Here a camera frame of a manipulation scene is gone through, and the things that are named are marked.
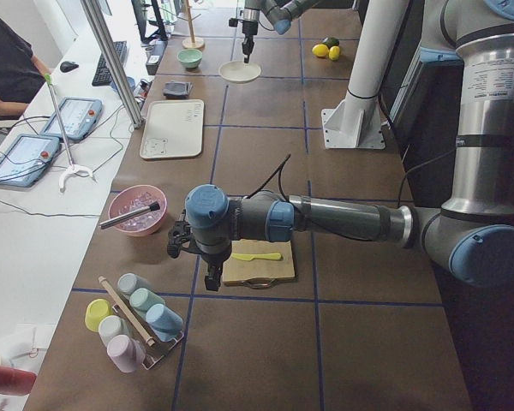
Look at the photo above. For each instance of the round cream plate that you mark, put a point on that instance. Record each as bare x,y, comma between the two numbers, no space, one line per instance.
239,72

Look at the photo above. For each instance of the black computer mouse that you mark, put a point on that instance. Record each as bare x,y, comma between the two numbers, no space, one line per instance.
68,66

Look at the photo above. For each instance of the green lime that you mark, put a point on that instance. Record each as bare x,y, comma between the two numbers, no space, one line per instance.
330,42

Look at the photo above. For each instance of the wooden mug stand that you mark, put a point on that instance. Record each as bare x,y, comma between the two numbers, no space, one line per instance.
192,41

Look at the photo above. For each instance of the yellow plastic knife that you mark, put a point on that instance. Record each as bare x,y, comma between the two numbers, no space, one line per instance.
257,256

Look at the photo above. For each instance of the wooden rack rod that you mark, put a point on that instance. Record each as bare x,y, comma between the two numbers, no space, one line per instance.
147,338

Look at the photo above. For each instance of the bamboo cutting board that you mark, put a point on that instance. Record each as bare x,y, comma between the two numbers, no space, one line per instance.
259,274

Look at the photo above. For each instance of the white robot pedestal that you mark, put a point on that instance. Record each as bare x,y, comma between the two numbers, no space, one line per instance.
355,123

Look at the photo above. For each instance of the teach pendant near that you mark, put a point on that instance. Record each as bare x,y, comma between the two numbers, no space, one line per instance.
27,159

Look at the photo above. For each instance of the teach pendant far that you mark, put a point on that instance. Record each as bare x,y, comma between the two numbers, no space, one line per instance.
79,116

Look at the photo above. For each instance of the yellow lemon right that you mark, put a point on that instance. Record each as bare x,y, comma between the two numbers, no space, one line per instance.
334,53

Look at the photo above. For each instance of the yellow cup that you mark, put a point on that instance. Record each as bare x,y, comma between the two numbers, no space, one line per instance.
96,311

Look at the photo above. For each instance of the white cup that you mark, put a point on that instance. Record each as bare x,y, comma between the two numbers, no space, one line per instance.
112,326

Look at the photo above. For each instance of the teach pendant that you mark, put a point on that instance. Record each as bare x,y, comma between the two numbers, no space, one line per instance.
27,159
79,116

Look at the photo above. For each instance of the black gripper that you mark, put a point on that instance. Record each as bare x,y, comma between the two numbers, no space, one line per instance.
248,30
214,259

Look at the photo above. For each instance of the pale green cup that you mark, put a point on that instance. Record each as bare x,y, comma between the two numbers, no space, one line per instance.
143,299

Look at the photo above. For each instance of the yellow lemon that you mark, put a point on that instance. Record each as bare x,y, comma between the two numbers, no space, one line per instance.
334,53
320,50

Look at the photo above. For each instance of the green bowl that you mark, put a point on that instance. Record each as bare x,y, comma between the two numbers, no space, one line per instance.
190,58

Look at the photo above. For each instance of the light blue cup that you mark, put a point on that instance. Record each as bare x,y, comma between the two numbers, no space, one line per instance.
165,323

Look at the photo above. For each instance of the grey blue cup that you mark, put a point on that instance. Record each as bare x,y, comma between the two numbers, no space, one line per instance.
129,282

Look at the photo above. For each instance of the aluminium frame post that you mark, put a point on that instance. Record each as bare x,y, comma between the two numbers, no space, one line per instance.
102,34

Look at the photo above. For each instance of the cream bear tray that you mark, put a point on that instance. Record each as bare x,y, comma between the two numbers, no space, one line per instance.
173,129

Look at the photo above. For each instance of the white reacher grabber tool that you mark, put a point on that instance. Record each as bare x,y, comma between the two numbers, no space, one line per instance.
73,168

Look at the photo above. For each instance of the pink cup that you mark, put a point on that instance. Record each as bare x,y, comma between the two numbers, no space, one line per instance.
126,353

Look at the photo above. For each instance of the seated person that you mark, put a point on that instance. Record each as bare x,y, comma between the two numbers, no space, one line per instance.
22,73

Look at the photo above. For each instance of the red bottle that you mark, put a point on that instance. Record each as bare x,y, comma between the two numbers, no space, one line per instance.
16,382

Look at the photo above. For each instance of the clear acrylic cup rack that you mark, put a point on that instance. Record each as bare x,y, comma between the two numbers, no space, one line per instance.
160,350

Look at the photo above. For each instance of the yellow lemon left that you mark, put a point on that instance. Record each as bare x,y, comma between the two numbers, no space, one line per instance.
320,50

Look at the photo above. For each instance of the pink bowl with ice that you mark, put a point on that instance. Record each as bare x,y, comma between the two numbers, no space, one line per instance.
135,197

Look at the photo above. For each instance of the grey folded cloth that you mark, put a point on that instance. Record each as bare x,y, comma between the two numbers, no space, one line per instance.
177,89

